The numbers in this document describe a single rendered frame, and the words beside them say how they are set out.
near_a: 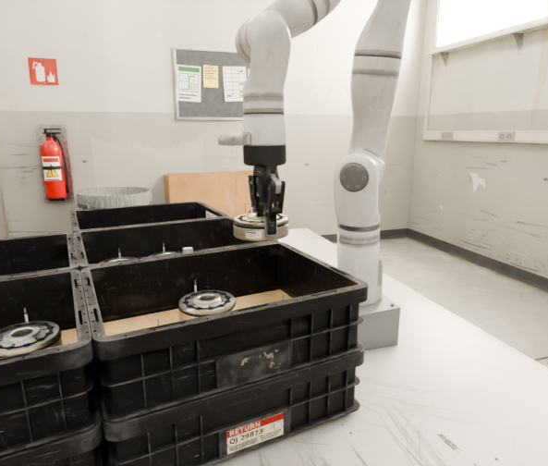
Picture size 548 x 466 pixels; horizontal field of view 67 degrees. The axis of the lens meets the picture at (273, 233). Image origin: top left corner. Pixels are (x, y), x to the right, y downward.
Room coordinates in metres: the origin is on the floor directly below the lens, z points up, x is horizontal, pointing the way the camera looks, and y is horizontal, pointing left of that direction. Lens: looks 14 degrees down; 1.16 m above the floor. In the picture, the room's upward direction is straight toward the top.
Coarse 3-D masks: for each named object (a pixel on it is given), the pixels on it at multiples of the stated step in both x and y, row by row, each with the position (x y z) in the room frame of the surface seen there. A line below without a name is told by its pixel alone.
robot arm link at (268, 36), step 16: (256, 16) 0.69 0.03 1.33; (272, 16) 0.69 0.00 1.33; (256, 32) 0.68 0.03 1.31; (272, 32) 0.68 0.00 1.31; (288, 32) 0.70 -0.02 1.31; (256, 48) 0.68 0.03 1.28; (272, 48) 0.69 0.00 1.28; (288, 48) 0.71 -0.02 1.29; (256, 64) 0.69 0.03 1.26; (272, 64) 0.69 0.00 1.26; (256, 80) 0.70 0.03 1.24; (272, 80) 0.70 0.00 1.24; (256, 96) 0.70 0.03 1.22; (272, 96) 0.70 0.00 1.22; (256, 112) 0.70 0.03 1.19; (272, 112) 0.70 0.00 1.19
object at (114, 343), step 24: (120, 264) 0.70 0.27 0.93; (360, 288) 0.59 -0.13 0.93; (96, 312) 0.54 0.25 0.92; (240, 312) 0.51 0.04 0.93; (264, 312) 0.52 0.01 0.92; (288, 312) 0.53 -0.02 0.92; (312, 312) 0.55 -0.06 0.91; (96, 336) 0.44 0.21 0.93; (120, 336) 0.44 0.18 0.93; (144, 336) 0.45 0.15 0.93; (168, 336) 0.46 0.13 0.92; (192, 336) 0.47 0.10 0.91
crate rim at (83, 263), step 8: (152, 224) 1.04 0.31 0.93; (160, 224) 1.04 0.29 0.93; (168, 224) 1.04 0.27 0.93; (176, 224) 1.05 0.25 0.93; (184, 224) 1.06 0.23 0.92; (80, 232) 0.95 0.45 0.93; (88, 232) 0.95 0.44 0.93; (96, 232) 0.96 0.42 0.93; (80, 240) 0.87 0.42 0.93; (272, 240) 0.87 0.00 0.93; (80, 248) 0.81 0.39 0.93; (216, 248) 0.81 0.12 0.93; (224, 248) 0.81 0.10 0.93; (80, 256) 0.75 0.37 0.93; (152, 256) 0.75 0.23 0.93; (160, 256) 0.75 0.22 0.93; (80, 264) 0.70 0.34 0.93; (88, 264) 0.70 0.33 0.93; (96, 264) 0.70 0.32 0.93
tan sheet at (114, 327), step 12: (240, 300) 0.78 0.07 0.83; (252, 300) 0.78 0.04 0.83; (264, 300) 0.78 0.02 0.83; (276, 300) 0.78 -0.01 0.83; (168, 312) 0.72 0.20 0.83; (108, 324) 0.67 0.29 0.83; (120, 324) 0.67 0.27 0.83; (132, 324) 0.67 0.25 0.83; (144, 324) 0.67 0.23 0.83; (156, 324) 0.67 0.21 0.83
